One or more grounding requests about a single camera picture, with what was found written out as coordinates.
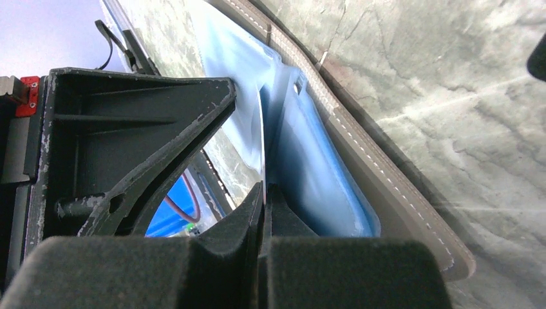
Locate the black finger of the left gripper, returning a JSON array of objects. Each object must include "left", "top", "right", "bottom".
[{"left": 25, "top": 68, "right": 236, "bottom": 253}]

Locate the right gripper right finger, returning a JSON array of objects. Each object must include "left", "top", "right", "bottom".
[{"left": 258, "top": 185, "right": 452, "bottom": 308}]

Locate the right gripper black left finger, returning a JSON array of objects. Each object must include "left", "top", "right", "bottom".
[{"left": 1, "top": 183, "right": 263, "bottom": 308}]

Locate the grey card holder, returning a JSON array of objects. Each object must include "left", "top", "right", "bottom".
[{"left": 210, "top": 1, "right": 476, "bottom": 281}]

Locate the thin credit card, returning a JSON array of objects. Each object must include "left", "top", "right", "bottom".
[{"left": 257, "top": 90, "right": 267, "bottom": 203}]

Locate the blue bin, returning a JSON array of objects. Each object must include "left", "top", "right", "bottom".
[{"left": 145, "top": 173, "right": 201, "bottom": 237}]

